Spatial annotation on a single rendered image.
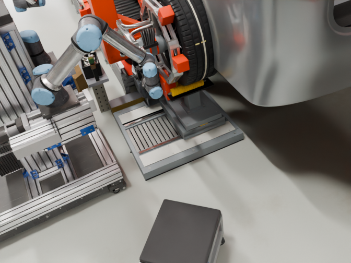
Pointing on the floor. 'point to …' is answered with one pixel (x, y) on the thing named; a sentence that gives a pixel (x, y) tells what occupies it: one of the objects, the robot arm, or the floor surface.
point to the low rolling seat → (184, 235)
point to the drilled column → (101, 97)
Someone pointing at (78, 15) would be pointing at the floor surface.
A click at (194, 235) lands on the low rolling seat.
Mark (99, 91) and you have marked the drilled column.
